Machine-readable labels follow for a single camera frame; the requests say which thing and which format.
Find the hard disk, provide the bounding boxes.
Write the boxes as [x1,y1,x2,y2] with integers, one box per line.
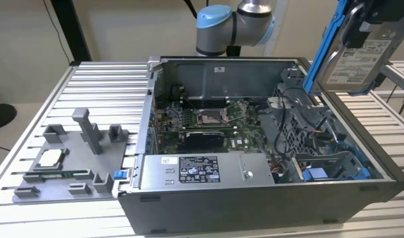
[302,0,404,98]

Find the blue plastic bay clip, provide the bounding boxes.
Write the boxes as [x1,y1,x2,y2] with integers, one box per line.
[305,168,329,182]

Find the CPU with silver top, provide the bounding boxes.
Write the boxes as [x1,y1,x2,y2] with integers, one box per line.
[38,150,69,169]

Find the light blue wire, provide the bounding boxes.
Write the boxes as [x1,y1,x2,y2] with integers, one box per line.
[327,141,366,172]

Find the green RAM stick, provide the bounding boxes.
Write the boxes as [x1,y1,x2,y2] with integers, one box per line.
[25,170,90,179]

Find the metal slat side table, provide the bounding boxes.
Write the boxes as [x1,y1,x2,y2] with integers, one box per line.
[381,60,404,100]

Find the grey parts rack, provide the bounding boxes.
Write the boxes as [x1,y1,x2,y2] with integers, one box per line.
[11,108,130,204]

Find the black graphics card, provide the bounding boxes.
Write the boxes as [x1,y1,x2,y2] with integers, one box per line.
[181,131,229,153]

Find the black vertical post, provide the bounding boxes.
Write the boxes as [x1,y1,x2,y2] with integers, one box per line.
[53,0,93,62]

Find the black round stand base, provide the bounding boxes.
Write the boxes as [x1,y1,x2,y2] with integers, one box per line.
[0,103,18,131]

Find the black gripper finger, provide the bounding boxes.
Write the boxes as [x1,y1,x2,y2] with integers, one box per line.
[345,21,371,50]

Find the grey metal disk bay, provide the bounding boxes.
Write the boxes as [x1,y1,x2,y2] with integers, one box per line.
[261,83,385,184]

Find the black PC case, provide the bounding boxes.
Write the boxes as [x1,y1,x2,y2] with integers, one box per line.
[118,56,404,235]

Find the CPU socket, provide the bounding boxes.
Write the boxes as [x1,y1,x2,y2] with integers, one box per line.
[195,109,225,128]

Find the green motherboard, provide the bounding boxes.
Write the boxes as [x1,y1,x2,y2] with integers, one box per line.
[154,98,273,154]

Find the black cable in case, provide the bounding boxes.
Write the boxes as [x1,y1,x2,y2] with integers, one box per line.
[275,87,311,156]

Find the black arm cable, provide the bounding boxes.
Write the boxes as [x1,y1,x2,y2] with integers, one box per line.
[183,0,201,19]

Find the silver power supply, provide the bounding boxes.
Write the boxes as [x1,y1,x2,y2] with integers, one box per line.
[138,153,277,191]

